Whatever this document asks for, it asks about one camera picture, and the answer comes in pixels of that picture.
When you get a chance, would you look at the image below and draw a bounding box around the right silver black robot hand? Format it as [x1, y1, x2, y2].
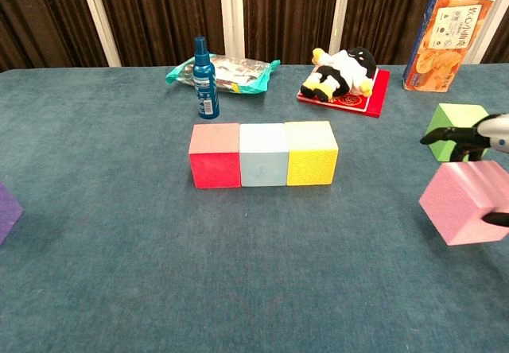
[420, 113, 509, 227]

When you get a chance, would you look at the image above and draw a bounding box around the pink foam cube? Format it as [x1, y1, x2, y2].
[418, 160, 509, 246]

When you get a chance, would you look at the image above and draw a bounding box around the yellow foam cube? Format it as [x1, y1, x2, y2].
[284, 120, 340, 187]

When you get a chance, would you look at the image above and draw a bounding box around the red foam cube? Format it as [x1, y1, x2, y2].
[188, 122, 242, 189]

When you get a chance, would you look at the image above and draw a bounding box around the green foam cube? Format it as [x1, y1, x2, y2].
[425, 103, 490, 162]

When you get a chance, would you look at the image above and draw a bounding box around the blue orange biscuit box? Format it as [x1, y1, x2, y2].
[402, 0, 496, 93]

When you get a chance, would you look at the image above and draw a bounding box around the flat red gift box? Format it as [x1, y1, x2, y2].
[296, 68, 391, 118]

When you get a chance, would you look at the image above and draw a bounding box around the black white plush penguin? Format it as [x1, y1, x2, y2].
[299, 46, 378, 103]

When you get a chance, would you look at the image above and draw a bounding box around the light blue foam cube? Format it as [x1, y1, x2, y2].
[239, 122, 289, 188]

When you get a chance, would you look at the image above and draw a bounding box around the teal snack bag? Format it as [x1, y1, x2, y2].
[165, 53, 282, 95]

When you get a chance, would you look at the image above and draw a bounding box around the teal table mat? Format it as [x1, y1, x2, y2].
[0, 63, 509, 353]

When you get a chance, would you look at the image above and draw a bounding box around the blue spray bottle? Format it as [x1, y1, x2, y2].
[192, 36, 220, 121]

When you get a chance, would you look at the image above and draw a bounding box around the dark brown curtain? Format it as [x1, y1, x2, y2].
[0, 0, 509, 74]

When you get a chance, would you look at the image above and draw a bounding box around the purple foam cube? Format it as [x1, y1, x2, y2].
[0, 181, 25, 246]

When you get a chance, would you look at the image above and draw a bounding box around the white frame post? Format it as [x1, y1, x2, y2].
[76, 0, 122, 68]
[468, 0, 509, 64]
[218, 0, 244, 58]
[328, 0, 352, 56]

